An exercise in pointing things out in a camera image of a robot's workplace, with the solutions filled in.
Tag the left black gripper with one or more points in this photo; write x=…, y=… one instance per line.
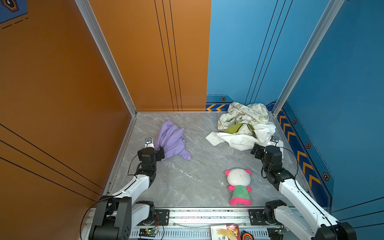
x=159, y=154

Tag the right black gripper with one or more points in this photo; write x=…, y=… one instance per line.
x=260, y=149

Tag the purple cloth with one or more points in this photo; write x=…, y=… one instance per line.
x=171, y=139

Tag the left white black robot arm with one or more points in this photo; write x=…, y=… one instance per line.
x=116, y=215

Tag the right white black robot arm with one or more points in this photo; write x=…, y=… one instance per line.
x=315, y=223

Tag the white cloth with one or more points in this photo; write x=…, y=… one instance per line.
x=261, y=135

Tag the green cloth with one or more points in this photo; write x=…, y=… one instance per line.
x=240, y=129

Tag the floral patterned cream cloth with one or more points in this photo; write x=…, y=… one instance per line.
x=238, y=113

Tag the pink green plush toy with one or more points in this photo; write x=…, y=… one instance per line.
x=239, y=181

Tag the left green circuit board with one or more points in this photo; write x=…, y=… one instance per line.
x=148, y=233

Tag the green circuit board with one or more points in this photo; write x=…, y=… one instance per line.
x=148, y=233
x=281, y=230

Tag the right green circuit board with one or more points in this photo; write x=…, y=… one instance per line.
x=281, y=230

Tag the orange black tape measure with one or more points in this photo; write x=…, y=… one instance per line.
x=246, y=236

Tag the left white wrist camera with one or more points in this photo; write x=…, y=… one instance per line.
x=149, y=143

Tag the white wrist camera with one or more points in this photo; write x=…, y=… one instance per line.
x=274, y=141
x=149, y=143

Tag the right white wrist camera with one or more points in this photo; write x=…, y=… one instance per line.
x=274, y=141

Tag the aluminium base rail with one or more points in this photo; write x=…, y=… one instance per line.
x=195, y=223

